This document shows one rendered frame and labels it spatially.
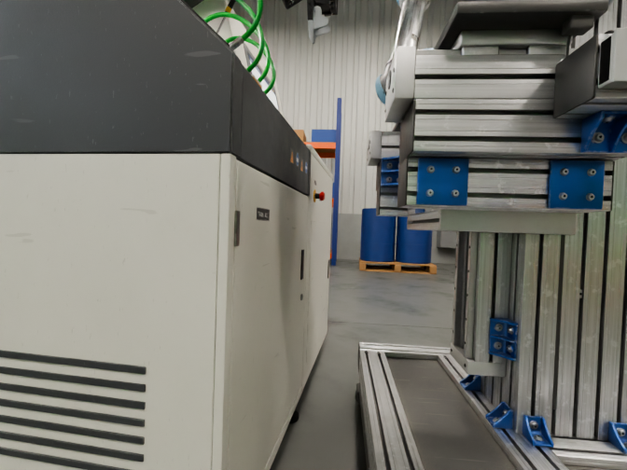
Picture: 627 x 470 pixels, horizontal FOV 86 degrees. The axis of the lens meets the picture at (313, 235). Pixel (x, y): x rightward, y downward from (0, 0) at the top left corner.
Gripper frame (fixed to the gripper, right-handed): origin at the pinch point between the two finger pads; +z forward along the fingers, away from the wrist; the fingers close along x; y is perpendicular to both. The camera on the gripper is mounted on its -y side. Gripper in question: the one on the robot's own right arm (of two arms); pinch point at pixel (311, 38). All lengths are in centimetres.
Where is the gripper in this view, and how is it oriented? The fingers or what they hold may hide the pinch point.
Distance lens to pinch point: 113.4
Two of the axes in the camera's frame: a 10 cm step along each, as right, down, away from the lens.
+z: -0.4, 10.0, 0.2
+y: 9.8, 0.4, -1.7
